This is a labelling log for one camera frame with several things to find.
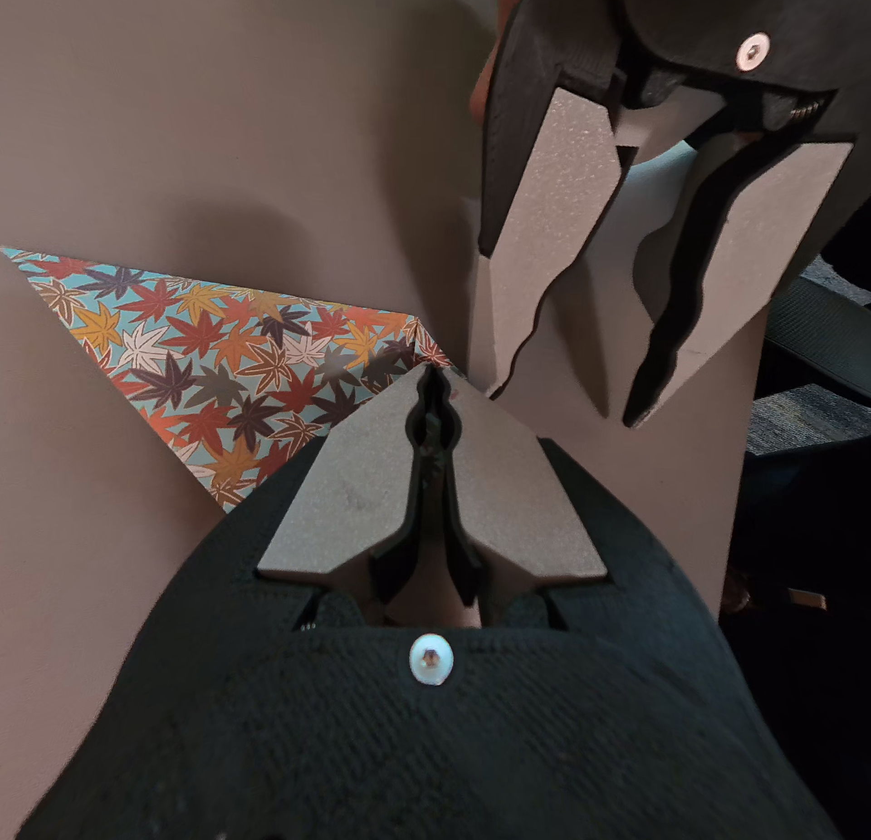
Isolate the black mesh office chair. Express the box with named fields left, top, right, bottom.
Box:
left=762, top=255, right=871, bottom=407

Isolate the person's dark clothed body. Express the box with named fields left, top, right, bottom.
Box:
left=720, top=438, right=871, bottom=840

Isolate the maple leaf patterned origami paper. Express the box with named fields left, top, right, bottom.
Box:
left=0, top=245, right=453, bottom=514

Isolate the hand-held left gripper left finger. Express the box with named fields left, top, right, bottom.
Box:
left=256, top=362, right=440, bottom=624

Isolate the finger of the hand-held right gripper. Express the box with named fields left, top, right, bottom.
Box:
left=621, top=115, right=857, bottom=429
left=468, top=86, right=638, bottom=400

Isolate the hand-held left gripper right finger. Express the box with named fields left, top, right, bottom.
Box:
left=427, top=365, right=608, bottom=629

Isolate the person's right hand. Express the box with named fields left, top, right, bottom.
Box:
left=470, top=0, right=536, bottom=123

